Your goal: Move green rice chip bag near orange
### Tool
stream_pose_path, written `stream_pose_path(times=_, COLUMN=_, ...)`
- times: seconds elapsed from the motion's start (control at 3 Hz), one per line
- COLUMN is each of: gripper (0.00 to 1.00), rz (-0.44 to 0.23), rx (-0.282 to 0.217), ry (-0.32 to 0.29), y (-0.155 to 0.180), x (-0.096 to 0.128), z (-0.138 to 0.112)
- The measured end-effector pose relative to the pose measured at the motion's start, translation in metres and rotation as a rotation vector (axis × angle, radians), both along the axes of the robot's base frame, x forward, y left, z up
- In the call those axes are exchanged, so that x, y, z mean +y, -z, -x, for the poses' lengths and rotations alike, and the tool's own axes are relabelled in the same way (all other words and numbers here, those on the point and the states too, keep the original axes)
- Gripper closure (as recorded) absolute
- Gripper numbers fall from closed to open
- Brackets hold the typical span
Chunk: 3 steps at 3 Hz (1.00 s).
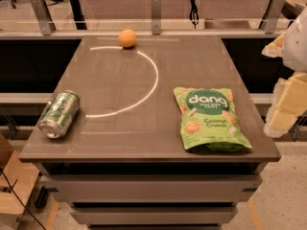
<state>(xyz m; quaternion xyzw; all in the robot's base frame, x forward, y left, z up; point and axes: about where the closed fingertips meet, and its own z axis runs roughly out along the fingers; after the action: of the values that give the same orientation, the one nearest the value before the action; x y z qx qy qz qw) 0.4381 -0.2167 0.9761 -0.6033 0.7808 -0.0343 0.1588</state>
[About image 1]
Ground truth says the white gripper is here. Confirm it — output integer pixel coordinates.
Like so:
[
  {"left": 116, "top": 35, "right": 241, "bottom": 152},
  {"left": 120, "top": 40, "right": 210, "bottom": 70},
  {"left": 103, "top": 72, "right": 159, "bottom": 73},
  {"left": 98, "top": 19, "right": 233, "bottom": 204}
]
[{"left": 262, "top": 8, "right": 307, "bottom": 138}]

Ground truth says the green rice chip bag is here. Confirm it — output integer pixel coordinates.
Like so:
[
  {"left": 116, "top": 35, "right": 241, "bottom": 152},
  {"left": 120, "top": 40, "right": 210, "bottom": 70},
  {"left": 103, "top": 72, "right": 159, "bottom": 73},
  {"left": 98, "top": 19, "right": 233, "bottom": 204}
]
[{"left": 174, "top": 87, "right": 252, "bottom": 151}]

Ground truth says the orange fruit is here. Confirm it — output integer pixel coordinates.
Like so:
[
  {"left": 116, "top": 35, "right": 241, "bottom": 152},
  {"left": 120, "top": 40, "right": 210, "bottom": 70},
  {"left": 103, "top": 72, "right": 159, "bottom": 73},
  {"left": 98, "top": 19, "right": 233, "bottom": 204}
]
[{"left": 118, "top": 29, "right": 136, "bottom": 48}]

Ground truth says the grey drawer cabinet table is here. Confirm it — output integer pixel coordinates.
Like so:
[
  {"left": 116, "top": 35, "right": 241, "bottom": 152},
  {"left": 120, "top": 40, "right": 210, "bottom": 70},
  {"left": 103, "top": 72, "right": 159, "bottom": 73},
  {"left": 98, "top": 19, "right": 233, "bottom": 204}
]
[{"left": 20, "top": 36, "right": 280, "bottom": 230}]

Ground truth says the green soda can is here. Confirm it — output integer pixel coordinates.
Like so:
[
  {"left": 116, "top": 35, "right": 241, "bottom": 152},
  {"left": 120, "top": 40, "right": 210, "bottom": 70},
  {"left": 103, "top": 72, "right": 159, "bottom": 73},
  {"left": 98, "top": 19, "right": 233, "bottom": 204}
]
[{"left": 38, "top": 90, "right": 81, "bottom": 139}]

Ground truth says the wooden box at left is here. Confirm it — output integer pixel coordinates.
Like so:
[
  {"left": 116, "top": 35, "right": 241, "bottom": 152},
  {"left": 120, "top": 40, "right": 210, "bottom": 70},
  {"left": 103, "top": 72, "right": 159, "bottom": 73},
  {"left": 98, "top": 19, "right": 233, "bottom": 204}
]
[{"left": 0, "top": 134, "right": 38, "bottom": 230}]

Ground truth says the metal bracket post right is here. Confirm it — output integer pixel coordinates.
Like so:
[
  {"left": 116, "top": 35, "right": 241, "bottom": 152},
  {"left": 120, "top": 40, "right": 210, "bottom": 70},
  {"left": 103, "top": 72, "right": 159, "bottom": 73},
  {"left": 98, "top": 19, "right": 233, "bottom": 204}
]
[{"left": 264, "top": 0, "right": 286, "bottom": 34}]

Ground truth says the metal bracket post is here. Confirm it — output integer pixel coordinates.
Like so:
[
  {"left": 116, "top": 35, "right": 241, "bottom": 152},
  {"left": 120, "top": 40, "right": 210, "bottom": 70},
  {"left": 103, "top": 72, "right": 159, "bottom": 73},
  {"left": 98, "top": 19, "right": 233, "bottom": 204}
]
[
  {"left": 30, "top": 0, "right": 56, "bottom": 35},
  {"left": 152, "top": 0, "right": 161, "bottom": 35},
  {"left": 264, "top": 0, "right": 286, "bottom": 34}
]

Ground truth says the black hanging cable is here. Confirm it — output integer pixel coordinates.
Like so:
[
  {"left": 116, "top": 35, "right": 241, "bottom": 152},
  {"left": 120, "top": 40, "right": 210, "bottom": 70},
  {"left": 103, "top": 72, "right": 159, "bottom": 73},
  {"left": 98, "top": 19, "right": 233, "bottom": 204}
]
[{"left": 187, "top": 0, "right": 200, "bottom": 30}]

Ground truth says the metal bracket post middle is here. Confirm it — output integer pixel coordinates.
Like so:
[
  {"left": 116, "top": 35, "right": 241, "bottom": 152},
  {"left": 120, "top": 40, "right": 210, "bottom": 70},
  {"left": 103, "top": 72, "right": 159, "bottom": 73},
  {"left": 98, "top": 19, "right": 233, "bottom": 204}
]
[{"left": 152, "top": 0, "right": 161, "bottom": 35}]

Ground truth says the metal bracket post left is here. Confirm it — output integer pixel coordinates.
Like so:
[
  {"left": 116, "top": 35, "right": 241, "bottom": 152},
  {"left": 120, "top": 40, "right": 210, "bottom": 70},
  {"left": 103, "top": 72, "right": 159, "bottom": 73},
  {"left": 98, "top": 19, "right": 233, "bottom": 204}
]
[{"left": 30, "top": 0, "right": 56, "bottom": 35}]

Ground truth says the black cable on floor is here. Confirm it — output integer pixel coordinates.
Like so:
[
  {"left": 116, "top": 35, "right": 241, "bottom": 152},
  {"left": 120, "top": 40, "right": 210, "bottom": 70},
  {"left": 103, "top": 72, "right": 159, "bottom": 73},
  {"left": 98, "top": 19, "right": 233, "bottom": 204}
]
[{"left": 0, "top": 168, "right": 48, "bottom": 230}]

